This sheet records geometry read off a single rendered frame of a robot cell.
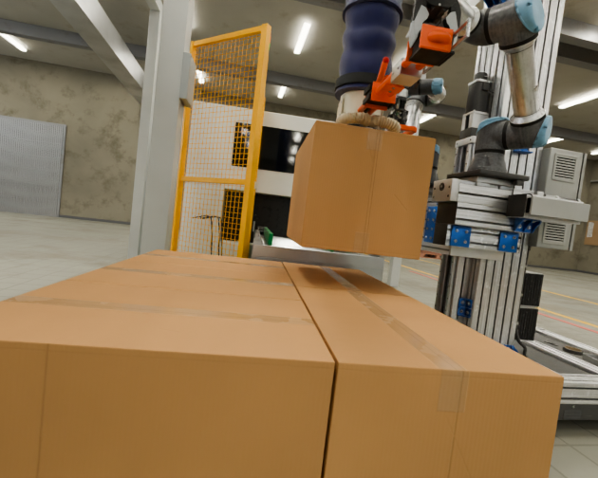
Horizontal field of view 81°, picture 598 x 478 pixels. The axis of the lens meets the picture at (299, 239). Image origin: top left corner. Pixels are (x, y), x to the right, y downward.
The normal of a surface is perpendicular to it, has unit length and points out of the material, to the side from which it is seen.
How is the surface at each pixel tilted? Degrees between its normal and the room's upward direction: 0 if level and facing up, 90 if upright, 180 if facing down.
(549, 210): 90
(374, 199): 90
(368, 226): 90
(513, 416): 90
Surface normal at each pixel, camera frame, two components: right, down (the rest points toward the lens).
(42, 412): 0.12, 0.07
